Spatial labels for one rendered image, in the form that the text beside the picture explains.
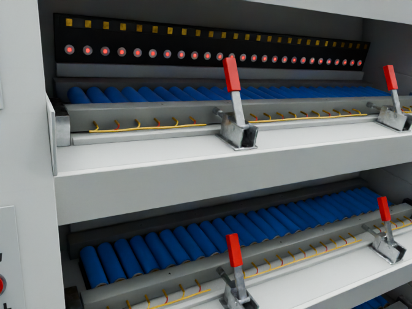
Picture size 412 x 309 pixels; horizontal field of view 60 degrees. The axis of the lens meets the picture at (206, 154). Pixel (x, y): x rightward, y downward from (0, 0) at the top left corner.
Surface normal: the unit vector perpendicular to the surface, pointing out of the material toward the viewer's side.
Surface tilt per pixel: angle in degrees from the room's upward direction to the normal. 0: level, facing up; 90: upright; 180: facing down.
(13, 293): 90
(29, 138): 90
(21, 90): 90
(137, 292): 109
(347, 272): 19
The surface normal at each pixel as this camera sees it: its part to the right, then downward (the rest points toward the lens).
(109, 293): 0.14, -0.90
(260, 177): 0.48, 0.43
